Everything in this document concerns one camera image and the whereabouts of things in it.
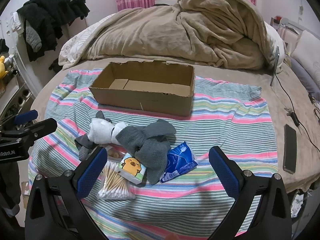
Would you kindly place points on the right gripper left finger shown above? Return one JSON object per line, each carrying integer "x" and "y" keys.
{"x": 55, "y": 210}

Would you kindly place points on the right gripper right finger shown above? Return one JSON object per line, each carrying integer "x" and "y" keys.
{"x": 272, "y": 219}

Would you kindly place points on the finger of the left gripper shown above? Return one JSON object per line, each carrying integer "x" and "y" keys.
{"x": 25, "y": 117}
{"x": 40, "y": 129}

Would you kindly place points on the bag of cotton swabs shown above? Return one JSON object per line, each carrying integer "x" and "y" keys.
{"x": 113, "y": 186}

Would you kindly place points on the white and grey sock bundle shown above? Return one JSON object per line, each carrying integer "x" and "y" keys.
{"x": 102, "y": 131}

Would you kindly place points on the grey knitted socks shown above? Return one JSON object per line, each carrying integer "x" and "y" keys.
{"x": 149, "y": 145}

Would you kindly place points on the blue tissue packet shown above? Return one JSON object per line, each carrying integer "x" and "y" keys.
{"x": 180, "y": 160}

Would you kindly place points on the yellow plush toy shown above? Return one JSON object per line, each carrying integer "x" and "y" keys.
{"x": 3, "y": 71}

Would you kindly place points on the black smartphone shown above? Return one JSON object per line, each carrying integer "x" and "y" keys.
{"x": 290, "y": 150}

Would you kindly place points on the white floral quilt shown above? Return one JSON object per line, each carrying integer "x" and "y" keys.
{"x": 70, "y": 53}

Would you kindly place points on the black clothes pile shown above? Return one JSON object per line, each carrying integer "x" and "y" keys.
{"x": 42, "y": 21}

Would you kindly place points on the beige bed sheet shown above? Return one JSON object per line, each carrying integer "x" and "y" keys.
{"x": 281, "y": 93}

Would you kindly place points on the striped colourful towel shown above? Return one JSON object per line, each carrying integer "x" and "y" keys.
{"x": 180, "y": 192}

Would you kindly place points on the open cardboard box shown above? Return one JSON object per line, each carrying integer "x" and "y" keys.
{"x": 154, "y": 86}

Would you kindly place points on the tablet leaning on blanket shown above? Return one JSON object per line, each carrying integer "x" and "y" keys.
{"x": 277, "y": 55}

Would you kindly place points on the white pillow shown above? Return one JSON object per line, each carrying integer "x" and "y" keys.
{"x": 306, "y": 52}

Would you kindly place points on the beige fleece blanket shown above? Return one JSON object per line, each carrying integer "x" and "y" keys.
{"x": 220, "y": 33}

